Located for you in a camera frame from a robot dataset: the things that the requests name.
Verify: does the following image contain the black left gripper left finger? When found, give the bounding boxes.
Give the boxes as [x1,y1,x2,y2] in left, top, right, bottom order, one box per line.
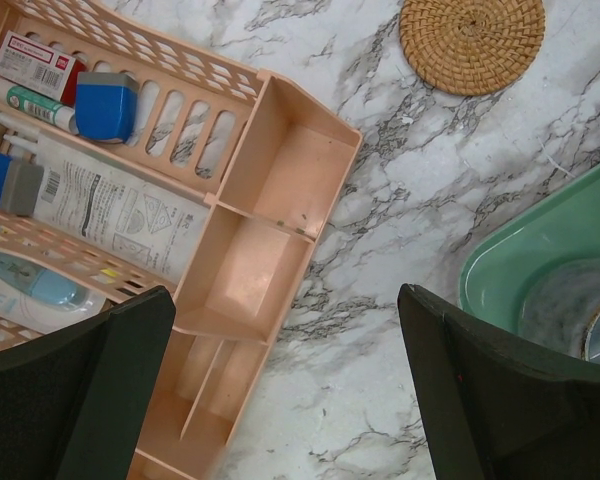
[0,286,176,479]

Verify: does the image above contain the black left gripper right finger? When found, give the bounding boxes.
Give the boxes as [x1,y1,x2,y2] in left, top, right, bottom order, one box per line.
[397,284,600,479]

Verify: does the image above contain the green floral tray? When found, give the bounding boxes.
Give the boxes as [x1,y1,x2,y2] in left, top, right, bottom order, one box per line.
[459,164,600,337]

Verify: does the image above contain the woven coaster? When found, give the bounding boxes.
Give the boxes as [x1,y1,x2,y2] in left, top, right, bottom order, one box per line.
[399,0,545,96]

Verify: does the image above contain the grey ceramic mug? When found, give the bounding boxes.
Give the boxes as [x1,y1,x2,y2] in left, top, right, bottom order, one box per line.
[517,258,600,365]

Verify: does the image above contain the light blue packaged tool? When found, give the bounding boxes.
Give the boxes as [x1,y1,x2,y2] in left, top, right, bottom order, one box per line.
[0,253,107,334]

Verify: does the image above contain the white printed paper pack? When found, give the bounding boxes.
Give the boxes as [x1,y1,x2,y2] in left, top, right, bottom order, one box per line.
[0,112,214,281]

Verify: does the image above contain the blue grey stamp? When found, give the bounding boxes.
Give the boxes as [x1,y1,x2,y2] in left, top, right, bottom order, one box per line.
[75,72,139,143]
[0,153,44,217]

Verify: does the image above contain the orange plastic file organizer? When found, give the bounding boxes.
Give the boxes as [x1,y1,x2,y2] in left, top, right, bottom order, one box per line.
[0,1,362,479]

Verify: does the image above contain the white green glue tube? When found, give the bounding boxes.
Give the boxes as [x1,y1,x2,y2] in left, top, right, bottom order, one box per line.
[0,77,79,135]

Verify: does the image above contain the white red small box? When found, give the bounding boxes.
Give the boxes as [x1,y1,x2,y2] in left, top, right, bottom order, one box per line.
[0,31,87,107]

